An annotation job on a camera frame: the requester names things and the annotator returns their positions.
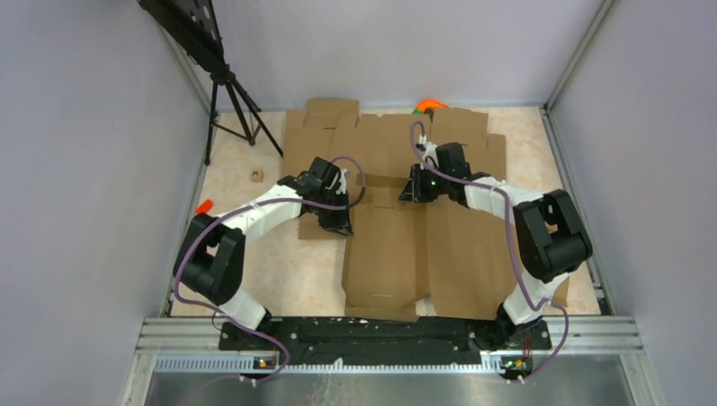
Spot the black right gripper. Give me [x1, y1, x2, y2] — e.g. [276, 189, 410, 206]
[397, 165, 450, 204]

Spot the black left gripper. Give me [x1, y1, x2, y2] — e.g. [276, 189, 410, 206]
[311, 189, 353, 237]

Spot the brown cardboard box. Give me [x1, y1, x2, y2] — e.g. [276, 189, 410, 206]
[342, 175, 516, 321]

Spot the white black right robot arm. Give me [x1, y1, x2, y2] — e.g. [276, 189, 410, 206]
[399, 137, 593, 348]

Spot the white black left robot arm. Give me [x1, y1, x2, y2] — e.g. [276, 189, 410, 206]
[172, 157, 353, 350]

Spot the flat cardboard sheet pile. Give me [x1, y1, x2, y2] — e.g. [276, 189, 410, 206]
[282, 99, 506, 244]

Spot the orange green toy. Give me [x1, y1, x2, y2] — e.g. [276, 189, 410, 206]
[413, 99, 450, 114]

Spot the small wooden letter cube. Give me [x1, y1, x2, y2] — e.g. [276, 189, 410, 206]
[249, 169, 265, 184]

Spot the small orange block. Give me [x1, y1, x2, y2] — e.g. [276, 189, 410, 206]
[194, 199, 214, 215]

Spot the black tripod music stand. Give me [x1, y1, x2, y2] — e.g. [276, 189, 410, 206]
[139, 0, 283, 166]

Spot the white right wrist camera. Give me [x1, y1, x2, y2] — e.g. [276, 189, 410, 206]
[415, 134, 439, 169]

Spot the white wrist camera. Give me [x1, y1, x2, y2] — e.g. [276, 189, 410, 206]
[330, 168, 350, 195]
[415, 134, 439, 169]

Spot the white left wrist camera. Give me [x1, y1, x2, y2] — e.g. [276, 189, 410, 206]
[330, 168, 350, 195]

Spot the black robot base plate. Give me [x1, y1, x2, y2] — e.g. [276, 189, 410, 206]
[218, 316, 552, 365]

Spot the white slotted cable duct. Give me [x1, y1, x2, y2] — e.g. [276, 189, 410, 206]
[154, 354, 528, 376]

